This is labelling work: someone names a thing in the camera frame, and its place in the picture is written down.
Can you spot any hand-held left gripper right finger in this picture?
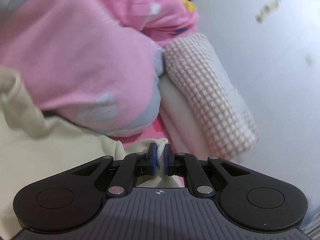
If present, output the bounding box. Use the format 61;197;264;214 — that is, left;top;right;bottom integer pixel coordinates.
164;144;260;197

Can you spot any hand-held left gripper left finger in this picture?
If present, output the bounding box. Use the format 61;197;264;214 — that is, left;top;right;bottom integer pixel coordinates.
60;142;158;197

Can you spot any beige zip jacket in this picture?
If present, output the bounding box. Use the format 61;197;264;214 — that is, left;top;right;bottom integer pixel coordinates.
0;67;185;230

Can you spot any pink floral fleece blanket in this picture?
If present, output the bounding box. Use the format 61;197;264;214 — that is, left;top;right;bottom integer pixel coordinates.
125;117;172;150

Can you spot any pink checked folded towel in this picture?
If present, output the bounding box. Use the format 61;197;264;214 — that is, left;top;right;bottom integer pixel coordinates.
164;32;259;159

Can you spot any pink printed quilt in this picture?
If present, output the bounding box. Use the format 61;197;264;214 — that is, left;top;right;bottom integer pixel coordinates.
0;0;200;138

